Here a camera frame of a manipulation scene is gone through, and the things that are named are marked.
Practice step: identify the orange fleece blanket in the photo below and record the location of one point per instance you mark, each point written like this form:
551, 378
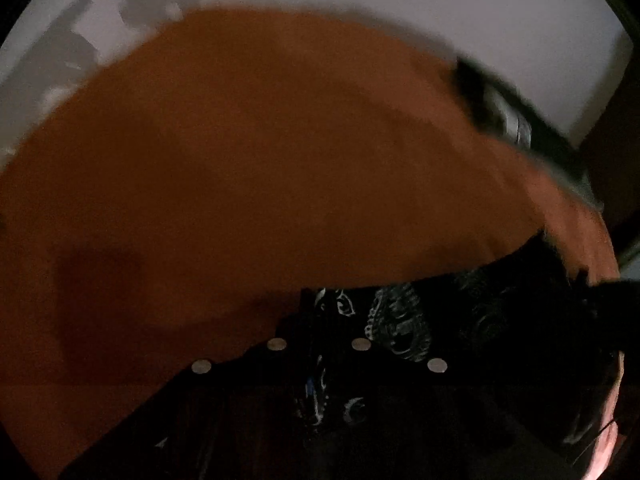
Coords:
225, 160

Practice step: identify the black patterned garment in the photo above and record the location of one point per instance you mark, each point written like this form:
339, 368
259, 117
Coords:
395, 320

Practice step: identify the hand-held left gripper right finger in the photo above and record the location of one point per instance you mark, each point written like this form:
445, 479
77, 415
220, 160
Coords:
400, 390

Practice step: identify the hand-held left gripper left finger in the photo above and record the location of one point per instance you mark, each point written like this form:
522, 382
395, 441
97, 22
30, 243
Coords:
240, 375

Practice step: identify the dark wooden door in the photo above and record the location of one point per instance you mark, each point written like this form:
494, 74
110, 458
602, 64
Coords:
615, 160

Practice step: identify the person's right forearm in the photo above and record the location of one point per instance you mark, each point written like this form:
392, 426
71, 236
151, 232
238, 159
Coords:
607, 452

